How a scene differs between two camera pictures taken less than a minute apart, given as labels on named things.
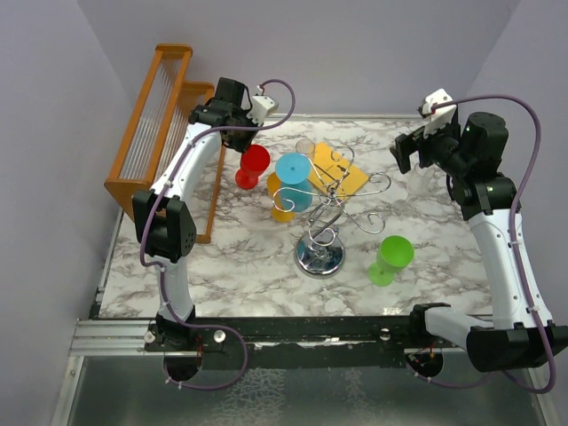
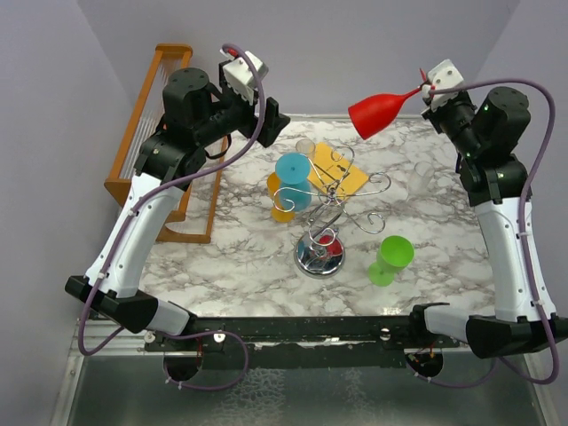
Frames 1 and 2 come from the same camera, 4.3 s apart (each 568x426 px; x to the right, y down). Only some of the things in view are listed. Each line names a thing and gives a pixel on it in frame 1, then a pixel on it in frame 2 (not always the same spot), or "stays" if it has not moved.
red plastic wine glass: (254, 161) -> (373, 114)
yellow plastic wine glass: (274, 191) stays
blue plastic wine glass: (292, 170) stays
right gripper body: (441, 147) -> (454, 119)
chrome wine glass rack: (321, 253) stays
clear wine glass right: (421, 182) stays
